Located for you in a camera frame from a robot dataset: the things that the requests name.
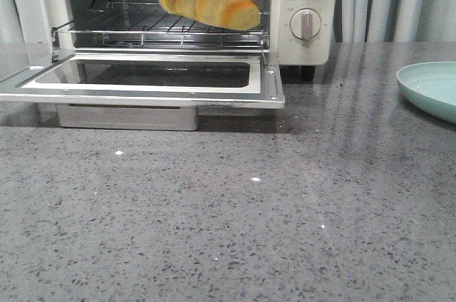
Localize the oven glass door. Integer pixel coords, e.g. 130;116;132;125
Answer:
1;51;285;109

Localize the lower oven control knob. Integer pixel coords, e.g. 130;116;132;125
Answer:
290;9;321;41

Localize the white Toshiba toaster oven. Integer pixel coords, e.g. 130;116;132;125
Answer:
6;0;340;80

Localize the grey curtain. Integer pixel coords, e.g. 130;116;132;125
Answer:
1;0;455;43

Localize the light green plate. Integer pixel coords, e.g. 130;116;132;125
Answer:
396;61;455;124

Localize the oven wire rack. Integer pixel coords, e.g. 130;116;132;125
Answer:
51;0;269;53

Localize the metal oven door handle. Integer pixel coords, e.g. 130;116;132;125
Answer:
56;104;198;131

